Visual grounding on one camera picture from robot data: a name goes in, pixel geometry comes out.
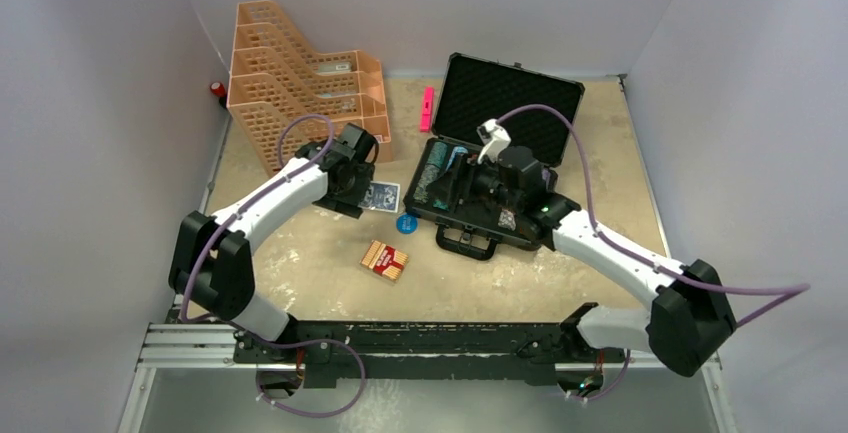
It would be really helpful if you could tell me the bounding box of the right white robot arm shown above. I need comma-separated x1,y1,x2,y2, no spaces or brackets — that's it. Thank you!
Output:
427,147,737,377

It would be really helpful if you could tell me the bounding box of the blue red chip row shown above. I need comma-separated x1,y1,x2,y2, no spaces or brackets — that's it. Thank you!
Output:
428,146,469,211

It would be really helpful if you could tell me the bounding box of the red playing card deck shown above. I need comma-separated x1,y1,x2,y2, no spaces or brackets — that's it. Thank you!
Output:
360,240,409,282

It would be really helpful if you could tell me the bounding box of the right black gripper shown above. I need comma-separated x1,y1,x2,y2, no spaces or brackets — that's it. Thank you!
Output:
426,153,522,213

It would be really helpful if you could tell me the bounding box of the black metal base rail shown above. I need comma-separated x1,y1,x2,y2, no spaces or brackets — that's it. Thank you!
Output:
234,320,625,388

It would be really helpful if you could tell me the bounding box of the orange plastic file organizer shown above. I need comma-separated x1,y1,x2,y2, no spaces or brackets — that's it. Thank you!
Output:
226,0,395,175

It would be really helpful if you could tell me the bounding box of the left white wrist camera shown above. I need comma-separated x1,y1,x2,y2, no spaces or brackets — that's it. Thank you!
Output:
359,131,380,164

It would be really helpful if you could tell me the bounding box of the blue round button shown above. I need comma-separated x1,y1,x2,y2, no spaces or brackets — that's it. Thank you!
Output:
396,214,418,235

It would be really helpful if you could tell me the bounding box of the black poker chip case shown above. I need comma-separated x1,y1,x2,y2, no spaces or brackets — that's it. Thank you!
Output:
403,53,585,261

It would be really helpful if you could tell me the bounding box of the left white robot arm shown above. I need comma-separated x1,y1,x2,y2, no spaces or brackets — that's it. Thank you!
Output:
168,124,379,362

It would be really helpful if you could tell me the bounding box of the green poker chip row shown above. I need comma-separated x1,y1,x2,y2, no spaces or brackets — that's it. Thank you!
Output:
413,142,448,203

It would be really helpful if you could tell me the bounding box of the pink marker pen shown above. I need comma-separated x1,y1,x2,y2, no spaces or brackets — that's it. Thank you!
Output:
419,86,435,133

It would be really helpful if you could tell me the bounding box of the red emergency button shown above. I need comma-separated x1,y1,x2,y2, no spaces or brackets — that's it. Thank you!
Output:
209,82,228,102

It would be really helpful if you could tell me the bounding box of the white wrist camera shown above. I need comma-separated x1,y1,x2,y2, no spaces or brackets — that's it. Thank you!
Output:
476,119,511,164
359,131,380,164

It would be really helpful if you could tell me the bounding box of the blue playing card deck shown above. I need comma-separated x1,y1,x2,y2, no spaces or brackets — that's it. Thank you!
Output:
359,181,401,213

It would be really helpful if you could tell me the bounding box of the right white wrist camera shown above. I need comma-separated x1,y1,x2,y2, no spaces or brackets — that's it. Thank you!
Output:
476,119,511,164

